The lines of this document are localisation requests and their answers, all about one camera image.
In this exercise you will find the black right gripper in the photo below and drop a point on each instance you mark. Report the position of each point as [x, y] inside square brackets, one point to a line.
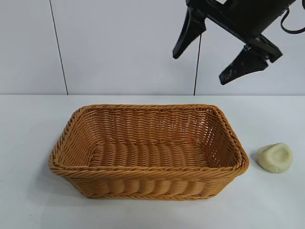
[243, 16]

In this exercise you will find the tan woven wicker basket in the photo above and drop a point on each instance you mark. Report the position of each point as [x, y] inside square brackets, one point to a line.
[150, 155]

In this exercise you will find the pale yellow egg yolk pastry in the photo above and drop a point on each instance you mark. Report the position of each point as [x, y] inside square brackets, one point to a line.
[275, 157]

